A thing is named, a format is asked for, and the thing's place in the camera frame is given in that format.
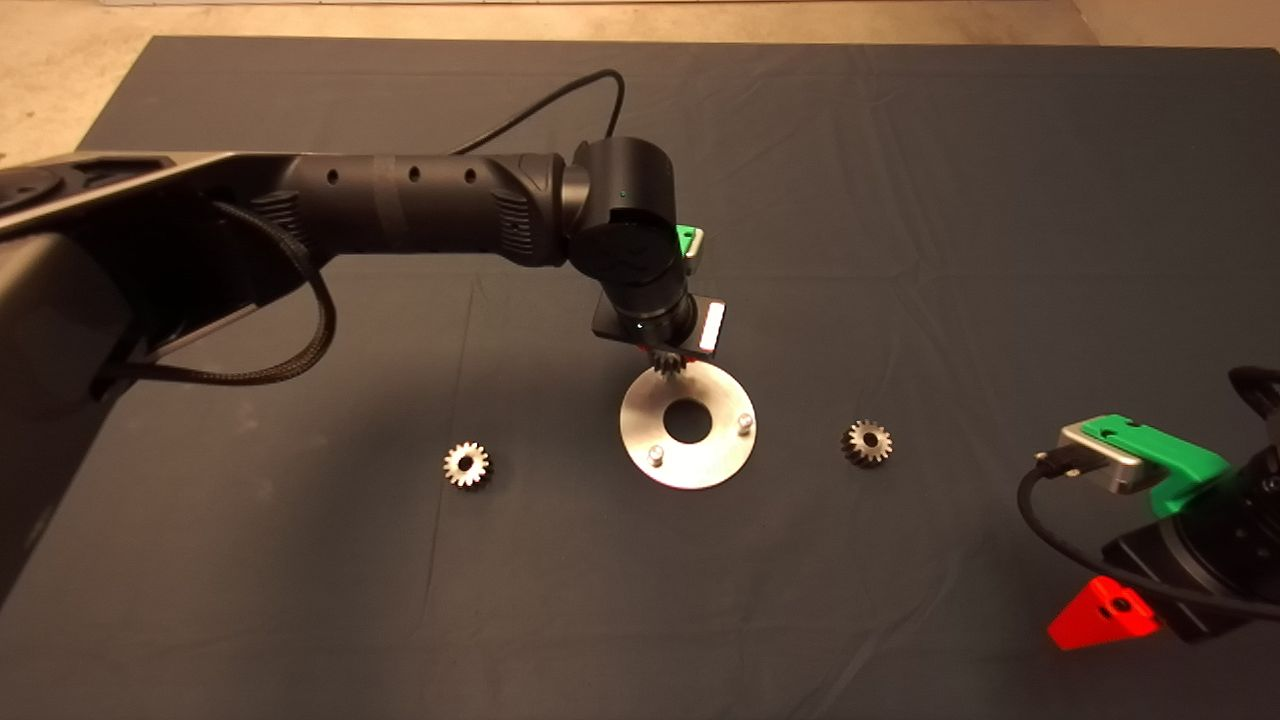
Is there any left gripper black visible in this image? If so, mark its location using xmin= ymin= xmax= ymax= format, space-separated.
xmin=592 ymin=295 xmax=728 ymax=363

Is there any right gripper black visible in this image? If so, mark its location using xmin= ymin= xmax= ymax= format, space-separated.
xmin=1047 ymin=520 xmax=1280 ymax=652

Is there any round metal carrier plate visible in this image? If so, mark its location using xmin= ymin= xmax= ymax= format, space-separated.
xmin=619 ymin=360 xmax=758 ymax=491

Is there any dark grey table cloth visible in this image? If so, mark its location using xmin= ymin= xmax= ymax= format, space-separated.
xmin=0 ymin=35 xmax=1280 ymax=720

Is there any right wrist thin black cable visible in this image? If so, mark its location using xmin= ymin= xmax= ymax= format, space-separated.
xmin=1017 ymin=450 xmax=1280 ymax=621

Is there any wrist thin black cable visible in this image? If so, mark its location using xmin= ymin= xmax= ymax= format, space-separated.
xmin=450 ymin=68 xmax=628 ymax=156
xmin=1017 ymin=450 xmax=1280 ymax=621

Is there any right wrist green camera mount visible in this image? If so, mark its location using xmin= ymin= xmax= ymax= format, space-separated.
xmin=1085 ymin=415 xmax=1231 ymax=519

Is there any left wrist thin black cable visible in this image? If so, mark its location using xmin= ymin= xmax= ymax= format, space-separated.
xmin=450 ymin=68 xmax=628 ymax=156

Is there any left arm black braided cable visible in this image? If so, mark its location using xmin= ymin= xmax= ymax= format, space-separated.
xmin=100 ymin=200 xmax=337 ymax=389

